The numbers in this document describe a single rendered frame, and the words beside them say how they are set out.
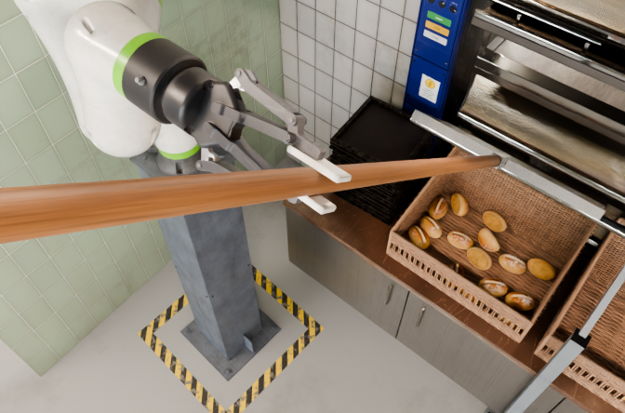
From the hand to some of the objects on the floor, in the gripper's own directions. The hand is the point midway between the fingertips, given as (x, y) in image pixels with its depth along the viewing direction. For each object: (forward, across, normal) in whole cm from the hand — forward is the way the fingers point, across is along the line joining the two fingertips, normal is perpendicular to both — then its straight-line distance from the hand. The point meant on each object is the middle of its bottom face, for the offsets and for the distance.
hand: (312, 179), depth 62 cm
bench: (+51, +85, -199) cm, 223 cm away
